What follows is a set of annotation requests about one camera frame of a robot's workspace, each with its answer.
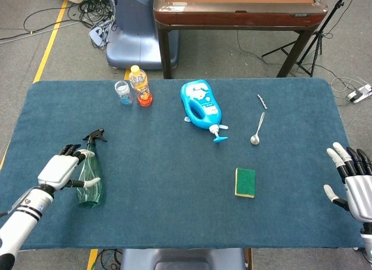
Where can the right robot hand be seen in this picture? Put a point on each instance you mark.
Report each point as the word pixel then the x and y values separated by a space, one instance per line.
pixel 361 194

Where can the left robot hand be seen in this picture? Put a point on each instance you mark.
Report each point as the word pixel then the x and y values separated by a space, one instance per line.
pixel 56 171

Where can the green spray bottle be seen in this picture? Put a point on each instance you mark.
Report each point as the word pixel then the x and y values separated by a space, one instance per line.
pixel 91 194

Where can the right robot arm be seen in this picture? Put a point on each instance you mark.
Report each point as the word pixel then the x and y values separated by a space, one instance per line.
pixel 367 244

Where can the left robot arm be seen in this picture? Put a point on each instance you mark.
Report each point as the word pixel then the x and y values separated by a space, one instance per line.
pixel 20 223

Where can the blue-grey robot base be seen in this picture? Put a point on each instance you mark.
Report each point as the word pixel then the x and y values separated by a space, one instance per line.
pixel 136 29

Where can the orange drink bottle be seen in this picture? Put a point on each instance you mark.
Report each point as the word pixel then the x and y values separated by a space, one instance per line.
pixel 141 88

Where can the blue detergent pump bottle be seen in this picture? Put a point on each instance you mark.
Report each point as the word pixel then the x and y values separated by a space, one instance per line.
pixel 209 107

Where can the white power strip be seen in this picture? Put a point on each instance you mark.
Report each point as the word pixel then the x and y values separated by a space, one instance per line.
pixel 357 96

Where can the clear glass jar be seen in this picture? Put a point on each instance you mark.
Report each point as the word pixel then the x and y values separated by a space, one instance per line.
pixel 124 93

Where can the green yellow sponge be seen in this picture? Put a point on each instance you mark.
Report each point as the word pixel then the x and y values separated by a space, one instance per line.
pixel 245 182

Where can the metal spoon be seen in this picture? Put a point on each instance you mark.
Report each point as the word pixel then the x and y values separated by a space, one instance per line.
pixel 255 140

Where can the blue table cloth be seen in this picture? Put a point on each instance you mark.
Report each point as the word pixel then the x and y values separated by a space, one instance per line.
pixel 186 217

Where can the grey power strip with plugs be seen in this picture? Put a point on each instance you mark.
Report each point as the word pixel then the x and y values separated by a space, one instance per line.
pixel 98 33

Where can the grey robot torso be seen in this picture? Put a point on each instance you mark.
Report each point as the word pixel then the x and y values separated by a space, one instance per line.
pixel 180 259

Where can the black tripod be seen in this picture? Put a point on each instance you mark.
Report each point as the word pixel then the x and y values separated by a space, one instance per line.
pixel 318 35

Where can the brown mahjong table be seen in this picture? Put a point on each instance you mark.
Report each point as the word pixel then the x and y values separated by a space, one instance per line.
pixel 238 18

